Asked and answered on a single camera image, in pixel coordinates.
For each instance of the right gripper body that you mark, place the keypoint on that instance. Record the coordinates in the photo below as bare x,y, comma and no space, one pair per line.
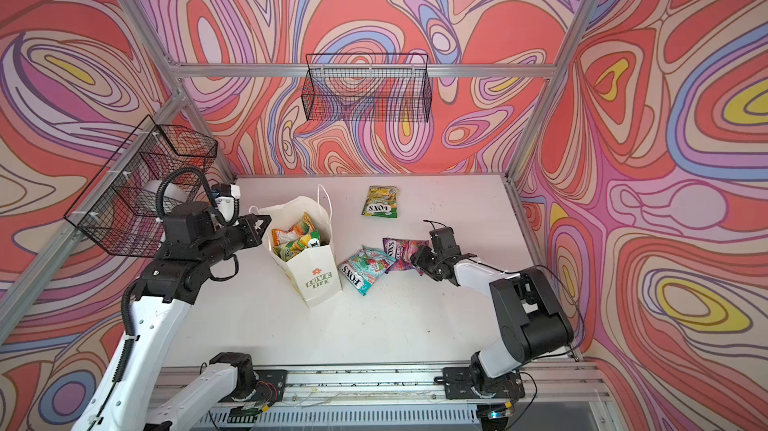
429,262

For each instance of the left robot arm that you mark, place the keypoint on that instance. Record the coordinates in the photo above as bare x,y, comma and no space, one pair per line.
200,232

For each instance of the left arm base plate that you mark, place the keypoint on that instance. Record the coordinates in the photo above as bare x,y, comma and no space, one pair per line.
268,389

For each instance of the green Fox's spring tea bag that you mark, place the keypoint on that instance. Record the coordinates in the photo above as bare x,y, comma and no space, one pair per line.
288,251

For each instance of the orange Fox's fruits bag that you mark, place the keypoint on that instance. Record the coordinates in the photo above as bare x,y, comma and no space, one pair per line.
303,227

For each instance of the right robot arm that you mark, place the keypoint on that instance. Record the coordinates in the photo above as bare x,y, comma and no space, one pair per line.
531,321

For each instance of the teal Fox's mint blossom bag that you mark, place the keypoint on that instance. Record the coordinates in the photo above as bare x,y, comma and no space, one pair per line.
365,267

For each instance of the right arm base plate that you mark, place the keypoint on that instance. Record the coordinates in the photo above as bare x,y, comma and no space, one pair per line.
469,382

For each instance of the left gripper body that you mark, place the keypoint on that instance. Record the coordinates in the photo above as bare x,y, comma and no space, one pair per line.
230,239

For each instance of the black wire basket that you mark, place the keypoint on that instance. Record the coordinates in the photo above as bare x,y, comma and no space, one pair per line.
367,87
117,209

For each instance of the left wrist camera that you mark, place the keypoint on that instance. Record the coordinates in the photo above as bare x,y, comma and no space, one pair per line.
226,197

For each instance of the white tape roll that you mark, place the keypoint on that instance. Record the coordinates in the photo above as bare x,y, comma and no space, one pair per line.
173,196

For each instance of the black wire basket back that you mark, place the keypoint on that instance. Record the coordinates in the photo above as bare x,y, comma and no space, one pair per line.
367,87

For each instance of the black wire basket left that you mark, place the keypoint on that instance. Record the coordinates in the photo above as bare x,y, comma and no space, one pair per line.
117,209

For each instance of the illustrated paper gift bag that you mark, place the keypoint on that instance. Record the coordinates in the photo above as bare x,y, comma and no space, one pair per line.
313,273

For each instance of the purple Fox's berries bag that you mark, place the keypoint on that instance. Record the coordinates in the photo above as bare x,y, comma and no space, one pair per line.
401,251

